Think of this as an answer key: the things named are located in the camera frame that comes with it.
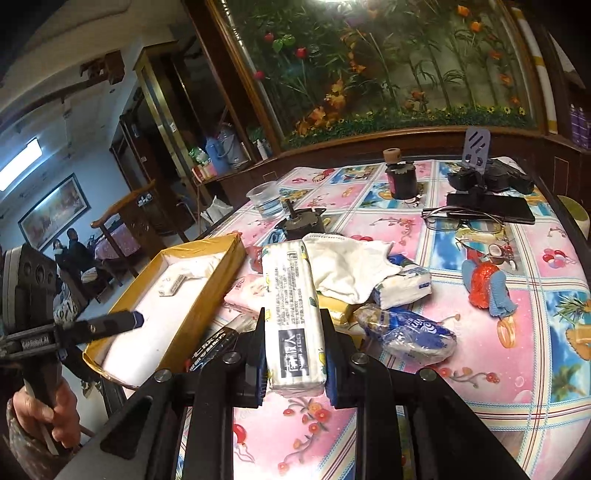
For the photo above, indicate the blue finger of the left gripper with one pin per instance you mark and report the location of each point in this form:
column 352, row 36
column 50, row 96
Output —
column 87, row 331

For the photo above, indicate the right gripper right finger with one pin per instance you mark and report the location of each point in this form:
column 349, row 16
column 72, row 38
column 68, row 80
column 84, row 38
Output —
column 346, row 366

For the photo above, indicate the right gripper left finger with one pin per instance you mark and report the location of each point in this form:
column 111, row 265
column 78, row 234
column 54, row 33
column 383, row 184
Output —
column 251, row 378

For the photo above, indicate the black snack packet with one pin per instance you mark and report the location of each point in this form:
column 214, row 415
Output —
column 223, row 339

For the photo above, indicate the white printed tissue pack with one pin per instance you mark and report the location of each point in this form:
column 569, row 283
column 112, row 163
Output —
column 295, row 346

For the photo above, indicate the person's left hand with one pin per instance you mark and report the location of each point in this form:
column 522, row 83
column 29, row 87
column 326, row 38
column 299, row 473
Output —
column 61, row 420

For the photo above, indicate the pink tissue pack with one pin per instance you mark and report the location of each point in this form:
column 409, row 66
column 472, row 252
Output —
column 247, row 293

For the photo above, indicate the clear blue plastic bag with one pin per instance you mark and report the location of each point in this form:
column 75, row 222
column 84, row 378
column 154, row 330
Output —
column 407, row 335

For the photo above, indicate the yellow cardboard box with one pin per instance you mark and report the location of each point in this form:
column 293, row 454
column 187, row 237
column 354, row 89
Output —
column 178, row 294

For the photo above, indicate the white cloth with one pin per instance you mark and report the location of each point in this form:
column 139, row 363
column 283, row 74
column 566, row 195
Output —
column 347, row 269

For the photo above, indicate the blue white tissue pack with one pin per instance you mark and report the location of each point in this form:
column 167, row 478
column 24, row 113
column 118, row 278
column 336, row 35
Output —
column 412, row 283

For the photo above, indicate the black round holder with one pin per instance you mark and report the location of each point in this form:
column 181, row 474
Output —
column 301, row 222

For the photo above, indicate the clear plastic cup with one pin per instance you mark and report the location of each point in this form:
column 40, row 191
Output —
column 266, row 199

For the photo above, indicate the colourful printed tablecloth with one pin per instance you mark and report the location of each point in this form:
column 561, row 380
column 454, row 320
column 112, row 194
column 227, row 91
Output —
column 527, row 376

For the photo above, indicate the red blue knitted toy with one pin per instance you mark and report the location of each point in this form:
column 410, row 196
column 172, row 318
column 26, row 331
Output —
column 486, row 287

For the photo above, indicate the black rimmed eyeglasses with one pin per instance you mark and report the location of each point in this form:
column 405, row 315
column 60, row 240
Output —
column 449, row 218

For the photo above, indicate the blue thermos jug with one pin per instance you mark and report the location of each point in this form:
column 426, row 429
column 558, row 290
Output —
column 217, row 155

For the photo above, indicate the black cylinder with cork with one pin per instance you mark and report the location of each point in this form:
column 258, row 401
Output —
column 401, row 175

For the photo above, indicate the purple marker card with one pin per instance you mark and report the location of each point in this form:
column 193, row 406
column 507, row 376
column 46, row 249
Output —
column 476, row 148

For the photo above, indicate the flower mural glass panel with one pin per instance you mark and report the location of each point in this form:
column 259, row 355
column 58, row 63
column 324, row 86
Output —
column 320, row 71

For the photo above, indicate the framed wall painting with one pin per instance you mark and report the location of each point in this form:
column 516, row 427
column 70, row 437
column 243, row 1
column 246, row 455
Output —
column 52, row 215

